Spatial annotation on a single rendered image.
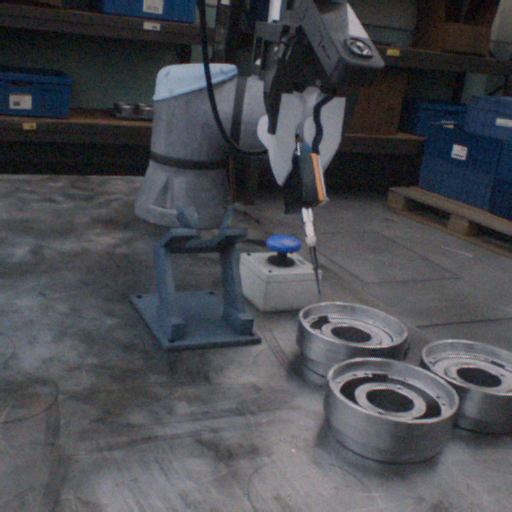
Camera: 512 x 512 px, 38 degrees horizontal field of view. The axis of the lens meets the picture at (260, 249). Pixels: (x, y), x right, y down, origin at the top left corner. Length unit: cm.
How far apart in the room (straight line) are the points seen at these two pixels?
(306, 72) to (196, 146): 40
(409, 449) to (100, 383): 26
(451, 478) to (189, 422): 20
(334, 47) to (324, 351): 27
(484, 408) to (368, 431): 12
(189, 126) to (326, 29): 45
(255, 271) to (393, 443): 32
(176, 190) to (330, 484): 63
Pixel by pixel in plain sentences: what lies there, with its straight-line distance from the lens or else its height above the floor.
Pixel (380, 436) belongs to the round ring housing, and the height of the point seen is 82.
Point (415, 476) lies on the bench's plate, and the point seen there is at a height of 80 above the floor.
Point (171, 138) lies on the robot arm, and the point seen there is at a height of 93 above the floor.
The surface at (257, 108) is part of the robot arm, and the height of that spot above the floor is 98.
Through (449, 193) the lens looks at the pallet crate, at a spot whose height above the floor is 18.
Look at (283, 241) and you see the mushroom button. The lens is 83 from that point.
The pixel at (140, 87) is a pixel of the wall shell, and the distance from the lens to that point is 473.
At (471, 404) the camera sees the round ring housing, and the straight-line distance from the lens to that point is 66.
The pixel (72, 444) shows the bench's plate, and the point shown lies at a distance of 58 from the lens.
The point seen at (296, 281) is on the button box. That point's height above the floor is 84.
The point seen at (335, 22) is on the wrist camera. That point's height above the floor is 111.
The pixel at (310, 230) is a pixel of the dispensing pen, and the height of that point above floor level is 92.
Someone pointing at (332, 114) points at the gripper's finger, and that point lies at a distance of 74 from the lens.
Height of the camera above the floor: 111
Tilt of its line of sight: 18 degrees down
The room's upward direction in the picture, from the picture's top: 7 degrees clockwise
